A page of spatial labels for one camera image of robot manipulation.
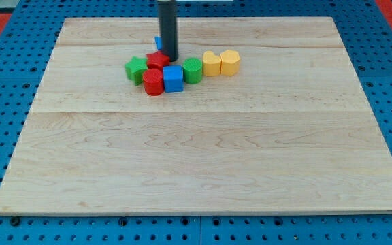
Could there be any green cylinder block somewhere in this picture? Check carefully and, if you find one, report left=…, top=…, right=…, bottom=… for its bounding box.
left=182, top=57, right=203, bottom=84

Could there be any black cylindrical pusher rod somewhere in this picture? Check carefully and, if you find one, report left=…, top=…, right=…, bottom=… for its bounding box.
left=157, top=0, right=178, bottom=62

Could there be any red star block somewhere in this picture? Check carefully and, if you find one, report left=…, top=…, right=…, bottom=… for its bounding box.
left=146, top=51, right=170, bottom=71

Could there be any blue cube block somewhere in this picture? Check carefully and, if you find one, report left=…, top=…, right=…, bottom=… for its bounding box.
left=163, top=65, right=184, bottom=93

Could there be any green star block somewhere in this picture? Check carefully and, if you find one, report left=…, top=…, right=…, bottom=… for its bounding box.
left=125, top=56, right=148, bottom=86

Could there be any red cylinder block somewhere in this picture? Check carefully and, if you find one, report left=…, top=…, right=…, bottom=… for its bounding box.
left=142, top=69, right=164, bottom=96

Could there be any yellow heart block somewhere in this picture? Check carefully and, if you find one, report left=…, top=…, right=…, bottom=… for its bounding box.
left=202, top=51, right=222, bottom=77

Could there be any blue block behind rod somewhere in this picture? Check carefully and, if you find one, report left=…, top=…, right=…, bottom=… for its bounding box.
left=154, top=36, right=163, bottom=50

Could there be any yellow hexagon block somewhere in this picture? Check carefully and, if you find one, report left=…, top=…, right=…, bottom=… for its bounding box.
left=220, top=50, right=240, bottom=76

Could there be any light wooden board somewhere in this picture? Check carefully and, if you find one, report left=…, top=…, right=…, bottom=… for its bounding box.
left=0, top=17, right=392, bottom=216

